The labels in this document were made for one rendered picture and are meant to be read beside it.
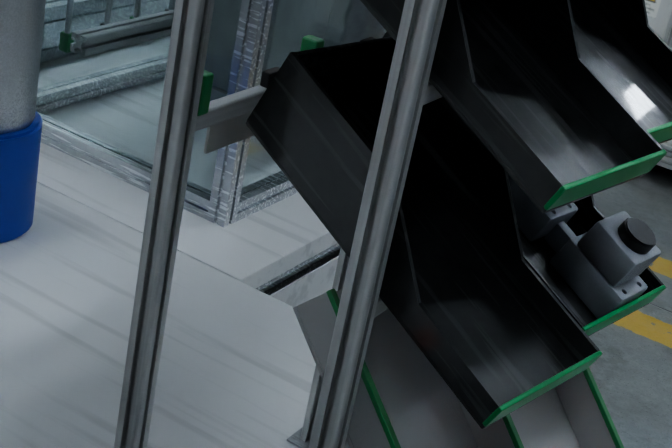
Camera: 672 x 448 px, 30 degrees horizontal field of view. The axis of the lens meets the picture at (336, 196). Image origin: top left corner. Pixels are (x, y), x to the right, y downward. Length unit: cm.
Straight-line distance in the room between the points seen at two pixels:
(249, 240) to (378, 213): 94
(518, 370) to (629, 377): 257
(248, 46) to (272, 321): 37
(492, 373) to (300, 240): 92
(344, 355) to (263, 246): 88
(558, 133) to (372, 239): 14
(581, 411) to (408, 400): 22
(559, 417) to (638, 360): 242
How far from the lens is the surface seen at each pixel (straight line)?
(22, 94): 159
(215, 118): 93
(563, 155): 83
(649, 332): 373
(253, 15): 166
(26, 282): 158
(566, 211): 103
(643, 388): 344
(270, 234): 177
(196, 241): 172
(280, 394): 143
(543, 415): 113
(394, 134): 79
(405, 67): 79
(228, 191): 175
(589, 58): 98
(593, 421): 114
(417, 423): 99
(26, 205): 166
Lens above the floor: 164
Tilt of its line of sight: 24 degrees down
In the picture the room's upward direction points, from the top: 12 degrees clockwise
